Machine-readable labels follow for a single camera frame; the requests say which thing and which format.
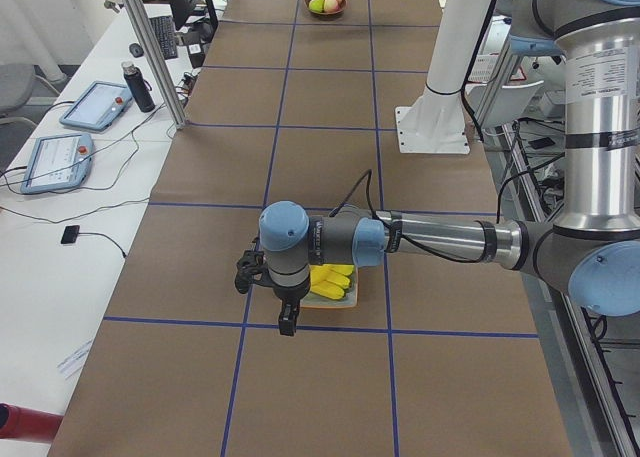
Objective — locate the red cylinder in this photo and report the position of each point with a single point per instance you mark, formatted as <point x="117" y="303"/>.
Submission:
<point x="28" y="425"/>

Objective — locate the teach pendant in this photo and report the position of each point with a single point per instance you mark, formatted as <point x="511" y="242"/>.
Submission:
<point x="98" y="106"/>
<point x="59" y="162"/>

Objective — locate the far teach pendant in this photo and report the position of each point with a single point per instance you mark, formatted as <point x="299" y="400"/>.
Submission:
<point x="98" y="106"/>

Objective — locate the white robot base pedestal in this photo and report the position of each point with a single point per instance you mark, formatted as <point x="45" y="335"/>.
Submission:
<point x="435" y="123"/>

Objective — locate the red apple lower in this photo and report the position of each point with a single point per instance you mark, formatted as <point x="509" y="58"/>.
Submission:
<point x="333" y="12"/>

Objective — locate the computer mouse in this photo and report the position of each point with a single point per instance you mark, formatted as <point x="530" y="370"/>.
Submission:
<point x="136" y="50"/>

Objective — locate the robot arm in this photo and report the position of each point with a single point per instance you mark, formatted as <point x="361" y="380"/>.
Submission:
<point x="433" y="194"/>

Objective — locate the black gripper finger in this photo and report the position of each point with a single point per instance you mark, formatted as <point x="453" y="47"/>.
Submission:
<point x="287" y="319"/>

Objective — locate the aluminium frame post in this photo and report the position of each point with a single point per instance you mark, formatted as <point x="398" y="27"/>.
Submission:
<point x="142" y="27"/>

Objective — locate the near teach pendant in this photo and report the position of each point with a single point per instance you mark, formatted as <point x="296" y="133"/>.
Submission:
<point x="59" y="162"/>

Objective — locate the grey square plate orange rim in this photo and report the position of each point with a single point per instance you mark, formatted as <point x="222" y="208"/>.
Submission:
<point x="313" y="301"/>

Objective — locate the small black box device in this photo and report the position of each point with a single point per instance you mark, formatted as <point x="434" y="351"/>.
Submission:
<point x="70" y="234"/>

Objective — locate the black water bottle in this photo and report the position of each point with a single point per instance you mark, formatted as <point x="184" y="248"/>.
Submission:
<point x="138" y="87"/>

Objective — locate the black keyboard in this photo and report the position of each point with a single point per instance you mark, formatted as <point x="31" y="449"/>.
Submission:
<point x="164" y="31"/>

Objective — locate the green pear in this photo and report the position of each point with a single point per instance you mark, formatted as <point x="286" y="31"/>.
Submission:
<point x="316" y="6"/>

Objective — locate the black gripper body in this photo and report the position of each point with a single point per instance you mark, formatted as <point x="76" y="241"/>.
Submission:
<point x="289" y="294"/>

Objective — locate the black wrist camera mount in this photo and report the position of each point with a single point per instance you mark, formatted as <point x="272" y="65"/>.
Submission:
<point x="251" y="269"/>

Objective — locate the yellow banana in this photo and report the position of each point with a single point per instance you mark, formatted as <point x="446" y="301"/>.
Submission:
<point x="334" y="274"/>
<point x="328" y="290"/>

